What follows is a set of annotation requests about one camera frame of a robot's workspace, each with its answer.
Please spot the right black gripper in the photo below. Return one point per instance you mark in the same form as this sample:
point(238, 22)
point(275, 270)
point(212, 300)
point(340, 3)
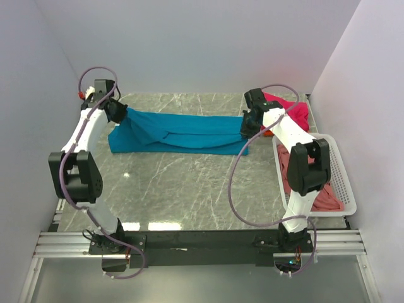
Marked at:
point(248, 123)

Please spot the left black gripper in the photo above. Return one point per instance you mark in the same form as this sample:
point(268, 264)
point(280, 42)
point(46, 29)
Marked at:
point(119, 112)

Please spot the blue t shirt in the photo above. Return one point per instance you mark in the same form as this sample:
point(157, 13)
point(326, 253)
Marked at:
point(177, 133)

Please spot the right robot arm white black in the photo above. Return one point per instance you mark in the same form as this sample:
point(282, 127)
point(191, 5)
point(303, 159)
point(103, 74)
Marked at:
point(308, 168)

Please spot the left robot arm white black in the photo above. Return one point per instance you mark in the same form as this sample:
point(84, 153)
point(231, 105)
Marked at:
point(75, 174)

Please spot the orange folded t shirt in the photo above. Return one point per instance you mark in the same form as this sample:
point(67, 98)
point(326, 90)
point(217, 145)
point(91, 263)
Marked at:
point(268, 134)

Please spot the magenta folded t shirt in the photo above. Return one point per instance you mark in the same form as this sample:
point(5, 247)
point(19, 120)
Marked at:
point(299, 114)

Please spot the white plastic laundry basket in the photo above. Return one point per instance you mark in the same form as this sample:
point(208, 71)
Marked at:
point(339, 180)

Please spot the salmon pink t shirt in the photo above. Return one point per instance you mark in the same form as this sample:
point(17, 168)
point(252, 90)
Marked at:
point(325, 200)

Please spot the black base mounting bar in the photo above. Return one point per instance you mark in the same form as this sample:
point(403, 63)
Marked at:
point(212, 247)

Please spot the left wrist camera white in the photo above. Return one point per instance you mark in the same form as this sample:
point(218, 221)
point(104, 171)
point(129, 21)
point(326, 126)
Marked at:
point(87, 94)

